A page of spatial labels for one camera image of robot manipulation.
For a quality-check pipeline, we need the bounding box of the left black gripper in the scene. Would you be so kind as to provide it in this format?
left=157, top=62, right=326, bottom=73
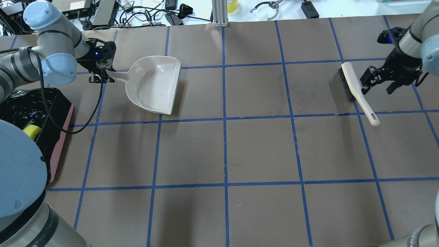
left=76, top=39, right=116, bottom=83

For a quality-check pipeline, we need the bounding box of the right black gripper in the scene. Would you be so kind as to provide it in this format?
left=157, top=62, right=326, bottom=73
left=360, top=29, right=423, bottom=94

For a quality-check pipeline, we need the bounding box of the beige hand brush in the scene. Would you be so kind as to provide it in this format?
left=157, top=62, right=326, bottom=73
left=338, top=62, right=380, bottom=127

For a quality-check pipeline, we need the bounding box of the beige plastic dustpan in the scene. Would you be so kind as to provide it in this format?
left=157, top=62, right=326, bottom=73
left=107, top=55, right=182, bottom=115

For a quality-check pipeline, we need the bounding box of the yellow sponge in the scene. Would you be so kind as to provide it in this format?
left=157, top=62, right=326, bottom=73
left=23, top=125, right=42, bottom=141

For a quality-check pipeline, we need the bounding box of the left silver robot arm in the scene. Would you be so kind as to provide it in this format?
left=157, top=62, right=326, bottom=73
left=1, top=0, right=116, bottom=247

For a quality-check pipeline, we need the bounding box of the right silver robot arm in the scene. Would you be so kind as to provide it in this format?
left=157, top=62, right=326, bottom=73
left=360, top=0, right=439, bottom=94

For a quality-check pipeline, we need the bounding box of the pink bin with black bag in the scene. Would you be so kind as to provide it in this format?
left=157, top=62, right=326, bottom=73
left=0, top=88, right=74, bottom=183

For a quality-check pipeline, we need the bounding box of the black power adapter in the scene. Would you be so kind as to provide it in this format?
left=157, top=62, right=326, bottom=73
left=300, top=0, right=319, bottom=19

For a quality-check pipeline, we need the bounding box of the yellow tape roll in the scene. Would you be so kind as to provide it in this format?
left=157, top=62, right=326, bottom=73
left=226, top=0, right=239, bottom=13

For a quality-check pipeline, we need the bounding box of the aluminium frame post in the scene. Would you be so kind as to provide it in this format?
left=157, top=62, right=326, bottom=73
left=212, top=0, right=229, bottom=27

